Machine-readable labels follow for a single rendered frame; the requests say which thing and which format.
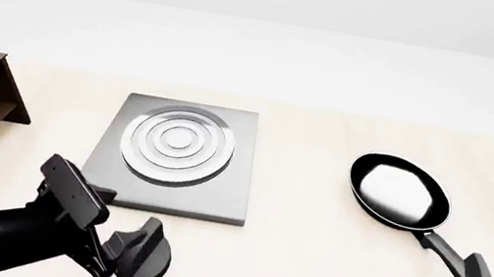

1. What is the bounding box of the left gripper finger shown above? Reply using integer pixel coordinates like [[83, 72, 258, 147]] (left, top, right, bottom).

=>
[[101, 228, 139, 264], [85, 184, 119, 207]]

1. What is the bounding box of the black frying pan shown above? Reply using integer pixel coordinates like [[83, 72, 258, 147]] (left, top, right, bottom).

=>
[[334, 146, 490, 277]]

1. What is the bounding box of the flat grey stove plate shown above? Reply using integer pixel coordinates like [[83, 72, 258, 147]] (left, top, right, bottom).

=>
[[77, 85, 264, 228]]

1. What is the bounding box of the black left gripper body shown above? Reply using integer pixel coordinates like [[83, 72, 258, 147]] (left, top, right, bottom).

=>
[[69, 225, 123, 277]]

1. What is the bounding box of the round black stove knob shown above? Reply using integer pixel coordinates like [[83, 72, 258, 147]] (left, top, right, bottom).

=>
[[113, 211, 179, 277]]

